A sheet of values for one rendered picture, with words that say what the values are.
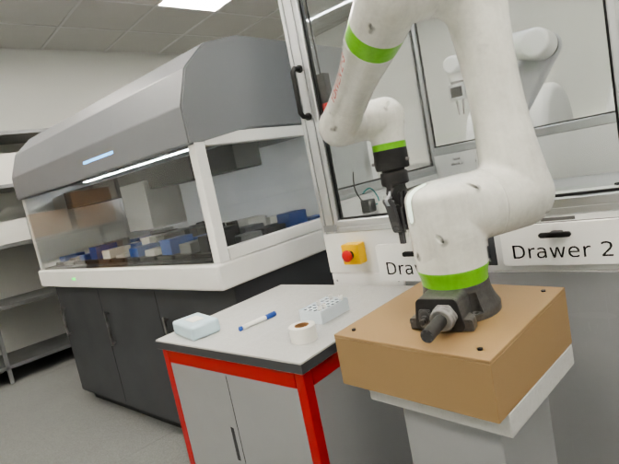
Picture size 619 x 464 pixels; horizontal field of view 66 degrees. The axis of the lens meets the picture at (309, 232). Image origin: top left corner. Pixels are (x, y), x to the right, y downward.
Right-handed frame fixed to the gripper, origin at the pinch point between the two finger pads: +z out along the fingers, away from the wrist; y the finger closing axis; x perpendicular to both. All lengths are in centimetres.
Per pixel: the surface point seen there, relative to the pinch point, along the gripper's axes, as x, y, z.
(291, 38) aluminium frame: -41, -17, -71
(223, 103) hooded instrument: -77, -12, -57
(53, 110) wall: -407, -90, -130
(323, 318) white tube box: -17.8, 19.7, 15.7
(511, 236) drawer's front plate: 23.3, -15.7, 3.2
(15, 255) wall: -413, -27, -4
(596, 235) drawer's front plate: 43.1, -15.7, 4.2
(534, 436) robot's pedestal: 38, 32, 31
